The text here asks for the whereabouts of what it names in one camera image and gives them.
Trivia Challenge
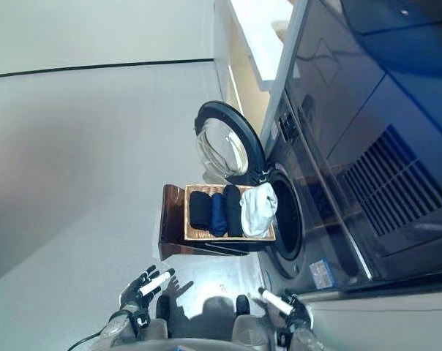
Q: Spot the glossy brown wooden stool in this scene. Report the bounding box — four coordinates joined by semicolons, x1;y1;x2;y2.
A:
158;184;261;262

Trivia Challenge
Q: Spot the black garment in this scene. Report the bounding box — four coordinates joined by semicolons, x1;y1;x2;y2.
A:
223;185;244;237
189;191;214;229

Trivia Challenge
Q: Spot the blue garment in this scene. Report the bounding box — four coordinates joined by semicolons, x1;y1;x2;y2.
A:
210;192;230;237

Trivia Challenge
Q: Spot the rectangular wicker laundry basket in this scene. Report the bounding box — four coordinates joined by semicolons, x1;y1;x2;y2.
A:
184;184;277;243

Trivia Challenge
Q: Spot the grey robot torso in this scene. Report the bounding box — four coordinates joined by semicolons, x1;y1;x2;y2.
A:
162;336;292;351

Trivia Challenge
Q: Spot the colourful instruction sticker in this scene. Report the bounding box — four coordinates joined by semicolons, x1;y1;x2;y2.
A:
308;260;336;290

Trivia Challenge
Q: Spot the black folded garment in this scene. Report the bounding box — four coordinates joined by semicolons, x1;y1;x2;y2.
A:
189;191;214;229

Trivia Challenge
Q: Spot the left silver robot leg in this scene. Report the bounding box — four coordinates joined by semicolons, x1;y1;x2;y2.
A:
147;294;172;351

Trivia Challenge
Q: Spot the right silver robot leg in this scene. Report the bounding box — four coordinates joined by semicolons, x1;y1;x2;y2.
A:
231;295;270;347

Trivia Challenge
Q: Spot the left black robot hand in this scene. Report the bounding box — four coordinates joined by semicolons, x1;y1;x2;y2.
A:
119;265;176;312

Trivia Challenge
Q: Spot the round glass washing machine door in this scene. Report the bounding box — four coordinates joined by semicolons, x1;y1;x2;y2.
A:
193;100;269;181

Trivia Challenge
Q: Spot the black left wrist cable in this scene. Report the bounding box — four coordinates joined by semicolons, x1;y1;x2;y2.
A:
66;330;105;351

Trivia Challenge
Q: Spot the white counter cabinet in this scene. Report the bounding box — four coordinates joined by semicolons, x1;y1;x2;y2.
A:
213;0;296;122

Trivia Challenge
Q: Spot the dark grey stacked dryer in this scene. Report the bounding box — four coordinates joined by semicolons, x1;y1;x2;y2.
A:
285;0;442;293

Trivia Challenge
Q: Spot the white garment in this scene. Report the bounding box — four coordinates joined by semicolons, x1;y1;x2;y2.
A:
240;182;280;238

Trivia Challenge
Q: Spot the silver robot leg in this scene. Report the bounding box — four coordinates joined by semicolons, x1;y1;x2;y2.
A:
147;294;172;351
231;295;270;347

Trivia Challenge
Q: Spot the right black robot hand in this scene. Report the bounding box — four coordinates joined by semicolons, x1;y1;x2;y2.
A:
258;287;313;332

